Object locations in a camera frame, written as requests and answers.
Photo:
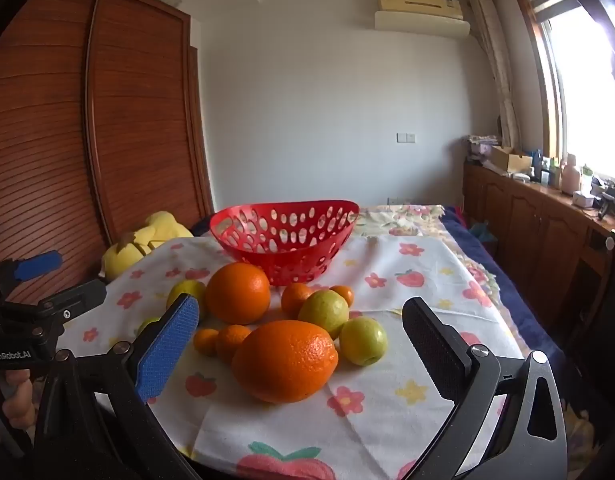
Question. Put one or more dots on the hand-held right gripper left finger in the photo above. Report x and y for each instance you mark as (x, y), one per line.
(167, 347)

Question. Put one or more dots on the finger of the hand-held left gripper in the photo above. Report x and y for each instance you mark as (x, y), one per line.
(77, 302)
(37, 265)

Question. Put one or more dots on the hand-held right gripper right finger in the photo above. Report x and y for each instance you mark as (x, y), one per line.
(432, 355)

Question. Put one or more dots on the medium tangerine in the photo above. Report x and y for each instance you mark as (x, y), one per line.
(231, 342)
(295, 300)

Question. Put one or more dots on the green apple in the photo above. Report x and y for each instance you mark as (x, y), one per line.
(362, 340)

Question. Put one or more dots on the red perforated plastic basket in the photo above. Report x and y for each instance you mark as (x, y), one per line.
(237, 255)

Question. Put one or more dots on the yellow-green lemon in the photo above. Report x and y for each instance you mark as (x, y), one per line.
(185, 290)
(323, 312)

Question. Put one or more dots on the large orange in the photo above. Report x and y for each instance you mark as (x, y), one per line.
(237, 292)
(285, 360)

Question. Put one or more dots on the person's left hand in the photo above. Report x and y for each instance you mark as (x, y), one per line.
(14, 405)

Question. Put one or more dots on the small tangerine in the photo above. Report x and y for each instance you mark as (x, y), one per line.
(345, 294)
(206, 342)

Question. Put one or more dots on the white strawberry print cloth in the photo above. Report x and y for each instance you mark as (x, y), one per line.
(382, 405)

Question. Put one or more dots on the dark blue blanket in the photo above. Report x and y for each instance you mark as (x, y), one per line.
(507, 285)

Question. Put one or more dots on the yellow plush toy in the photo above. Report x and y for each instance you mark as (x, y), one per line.
(157, 227)

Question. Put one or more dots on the teal cloth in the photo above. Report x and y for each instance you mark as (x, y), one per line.
(483, 232)

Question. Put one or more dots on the yellowish floral sheet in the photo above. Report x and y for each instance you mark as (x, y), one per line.
(417, 220)

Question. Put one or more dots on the brown wooden cabinet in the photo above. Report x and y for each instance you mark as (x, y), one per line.
(537, 240)

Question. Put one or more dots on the brown wooden wardrobe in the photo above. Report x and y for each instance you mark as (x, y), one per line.
(137, 110)

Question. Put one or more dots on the cardboard box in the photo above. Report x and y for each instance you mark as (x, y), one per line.
(510, 160)

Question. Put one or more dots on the dark blue bottle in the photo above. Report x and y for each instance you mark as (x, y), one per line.
(536, 165)

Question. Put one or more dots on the small white box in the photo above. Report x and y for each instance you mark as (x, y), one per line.
(583, 199)

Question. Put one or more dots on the pink bottle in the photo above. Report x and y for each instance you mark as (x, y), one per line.
(570, 177)

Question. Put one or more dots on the green bottle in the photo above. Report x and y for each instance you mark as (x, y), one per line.
(586, 177)

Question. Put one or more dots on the black gadget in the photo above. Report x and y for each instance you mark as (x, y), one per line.
(610, 200)

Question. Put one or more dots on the beige curtain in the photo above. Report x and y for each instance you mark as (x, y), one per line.
(497, 70)

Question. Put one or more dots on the window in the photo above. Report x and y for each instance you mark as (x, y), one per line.
(587, 85)

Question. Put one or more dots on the white wall socket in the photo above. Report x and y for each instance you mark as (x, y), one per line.
(406, 137)

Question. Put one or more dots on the wall air conditioner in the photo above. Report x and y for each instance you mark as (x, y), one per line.
(420, 17)

